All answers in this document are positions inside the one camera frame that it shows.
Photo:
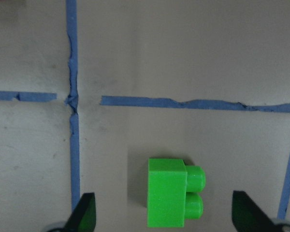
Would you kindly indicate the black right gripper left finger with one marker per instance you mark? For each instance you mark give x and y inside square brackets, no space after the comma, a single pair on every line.
[83,217]

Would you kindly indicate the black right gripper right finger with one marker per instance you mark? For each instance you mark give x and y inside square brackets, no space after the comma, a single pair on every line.
[248,217]

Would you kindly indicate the green two-stud block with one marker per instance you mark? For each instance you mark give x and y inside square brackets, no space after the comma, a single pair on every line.
[173,193]

